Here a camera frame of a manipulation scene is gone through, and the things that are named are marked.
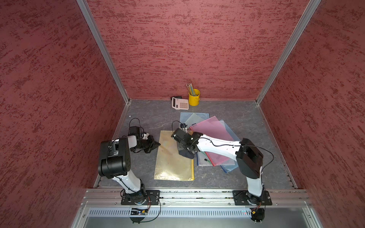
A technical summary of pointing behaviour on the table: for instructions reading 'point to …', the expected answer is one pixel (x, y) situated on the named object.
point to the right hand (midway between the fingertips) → (182, 145)
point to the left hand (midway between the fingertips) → (160, 145)
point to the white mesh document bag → (204, 160)
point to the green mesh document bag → (193, 119)
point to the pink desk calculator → (178, 102)
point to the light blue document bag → (184, 116)
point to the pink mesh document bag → (212, 126)
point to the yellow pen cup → (194, 100)
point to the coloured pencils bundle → (191, 89)
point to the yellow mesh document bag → (170, 165)
